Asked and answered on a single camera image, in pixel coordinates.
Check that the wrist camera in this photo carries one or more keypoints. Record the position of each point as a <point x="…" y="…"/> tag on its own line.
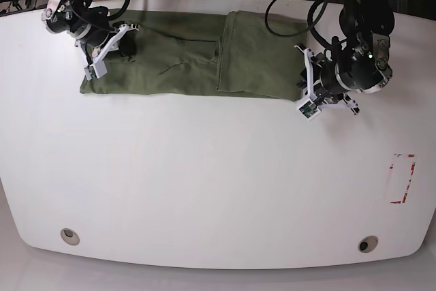
<point x="308" y="108"/>
<point x="95" y="70"/>

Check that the right table grommet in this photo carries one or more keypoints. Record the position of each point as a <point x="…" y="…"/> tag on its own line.
<point x="368" y="244"/>

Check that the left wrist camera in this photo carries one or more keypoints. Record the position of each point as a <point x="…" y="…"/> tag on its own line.
<point x="308" y="108"/>

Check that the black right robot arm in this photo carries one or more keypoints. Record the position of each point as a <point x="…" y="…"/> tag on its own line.
<point x="54" y="4"/>

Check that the table grommet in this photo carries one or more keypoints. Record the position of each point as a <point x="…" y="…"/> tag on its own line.
<point x="368" y="244"/>
<point x="70" y="237"/>

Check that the red tape marking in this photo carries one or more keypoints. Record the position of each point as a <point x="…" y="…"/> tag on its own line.
<point x="400" y="175"/>

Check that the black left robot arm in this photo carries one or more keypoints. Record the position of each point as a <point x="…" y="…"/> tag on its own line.
<point x="362" y="16"/>

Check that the green T-shirt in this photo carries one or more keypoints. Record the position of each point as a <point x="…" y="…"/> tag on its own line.
<point x="240" y="54"/>

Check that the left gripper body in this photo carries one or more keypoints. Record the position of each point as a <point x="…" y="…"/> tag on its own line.
<point x="360" y="66"/>

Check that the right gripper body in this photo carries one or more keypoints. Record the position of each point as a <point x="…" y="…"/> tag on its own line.
<point x="96" y="31"/>

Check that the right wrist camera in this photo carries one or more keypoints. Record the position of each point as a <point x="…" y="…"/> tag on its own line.
<point x="95" y="70"/>

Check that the left table grommet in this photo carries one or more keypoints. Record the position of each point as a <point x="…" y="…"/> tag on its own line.
<point x="70" y="237"/>

